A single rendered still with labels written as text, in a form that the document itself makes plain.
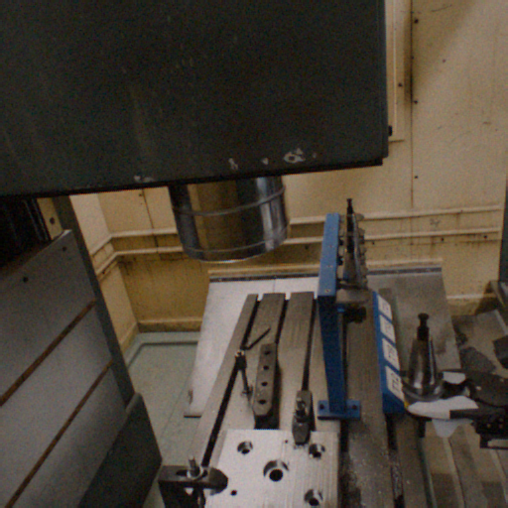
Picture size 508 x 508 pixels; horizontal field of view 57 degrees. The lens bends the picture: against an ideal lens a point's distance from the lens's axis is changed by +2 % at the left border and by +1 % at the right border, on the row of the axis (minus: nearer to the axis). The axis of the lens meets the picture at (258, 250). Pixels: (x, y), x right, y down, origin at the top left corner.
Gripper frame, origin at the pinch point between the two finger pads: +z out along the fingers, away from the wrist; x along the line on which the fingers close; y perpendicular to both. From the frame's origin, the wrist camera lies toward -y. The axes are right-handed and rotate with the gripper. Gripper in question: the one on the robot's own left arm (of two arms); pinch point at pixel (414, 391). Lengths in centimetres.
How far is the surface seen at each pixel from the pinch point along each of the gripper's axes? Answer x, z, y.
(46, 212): 19, 67, -26
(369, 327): 61, 4, 27
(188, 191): -8.6, 27.7, -35.7
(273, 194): -4.9, 17.9, -33.7
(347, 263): 29.8, 9.2, -8.5
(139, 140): -14, 30, -43
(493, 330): 91, -39, 47
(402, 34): 97, -9, -52
